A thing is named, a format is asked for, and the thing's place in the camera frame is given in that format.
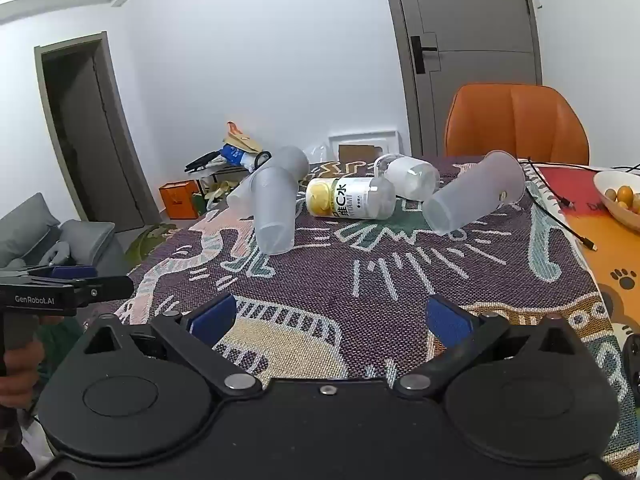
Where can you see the white label clear bottle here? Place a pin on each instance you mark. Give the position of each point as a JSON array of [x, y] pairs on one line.
[[412, 175]]

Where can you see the frosted plastic cup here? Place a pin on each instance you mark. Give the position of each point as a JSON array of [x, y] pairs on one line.
[[272, 210], [475, 195], [290, 162]]

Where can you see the dark doorway frame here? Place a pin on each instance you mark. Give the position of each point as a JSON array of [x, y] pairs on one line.
[[85, 135]]

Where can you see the grey door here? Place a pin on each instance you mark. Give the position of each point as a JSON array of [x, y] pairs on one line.
[[465, 50]]

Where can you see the green cloth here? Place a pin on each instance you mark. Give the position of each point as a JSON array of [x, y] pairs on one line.
[[147, 242]]

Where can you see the printed woven blanket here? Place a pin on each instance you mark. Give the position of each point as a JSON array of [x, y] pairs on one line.
[[350, 270]]

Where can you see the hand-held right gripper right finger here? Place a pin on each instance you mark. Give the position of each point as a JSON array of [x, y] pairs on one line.
[[447, 320]]

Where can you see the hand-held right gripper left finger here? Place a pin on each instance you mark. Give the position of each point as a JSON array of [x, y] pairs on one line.
[[212, 317]]

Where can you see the brown cardboard piece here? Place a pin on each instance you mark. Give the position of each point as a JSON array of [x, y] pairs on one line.
[[357, 152]]

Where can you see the small yellow fruit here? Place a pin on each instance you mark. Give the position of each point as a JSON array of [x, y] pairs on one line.
[[610, 193], [625, 193]]

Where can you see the orange box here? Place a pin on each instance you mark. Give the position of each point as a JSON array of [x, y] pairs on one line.
[[179, 200]]

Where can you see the blue and white bag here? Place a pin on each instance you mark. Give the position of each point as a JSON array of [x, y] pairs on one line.
[[235, 154]]

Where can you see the black device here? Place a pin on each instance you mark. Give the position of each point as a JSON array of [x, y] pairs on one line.
[[632, 365]]

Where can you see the yellow label clear bottle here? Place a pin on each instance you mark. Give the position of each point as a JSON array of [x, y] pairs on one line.
[[350, 197]]

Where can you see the white bowl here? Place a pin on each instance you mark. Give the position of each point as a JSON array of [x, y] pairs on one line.
[[617, 212]]

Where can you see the person's left hand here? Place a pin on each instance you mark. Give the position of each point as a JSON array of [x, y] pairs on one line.
[[20, 367]]

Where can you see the grey sofa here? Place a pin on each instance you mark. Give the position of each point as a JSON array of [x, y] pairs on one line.
[[45, 232]]

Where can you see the orange chair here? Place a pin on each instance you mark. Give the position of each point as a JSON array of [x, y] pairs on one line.
[[515, 120]]

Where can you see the white picture frame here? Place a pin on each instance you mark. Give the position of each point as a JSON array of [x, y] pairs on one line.
[[362, 137]]

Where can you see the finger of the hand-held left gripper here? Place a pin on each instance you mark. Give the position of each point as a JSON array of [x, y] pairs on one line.
[[107, 287], [75, 272]]

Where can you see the brown paper bag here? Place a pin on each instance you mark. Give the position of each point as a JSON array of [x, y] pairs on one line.
[[240, 136]]

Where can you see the orange paw print tablecloth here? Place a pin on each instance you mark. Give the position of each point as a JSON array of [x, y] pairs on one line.
[[600, 255]]

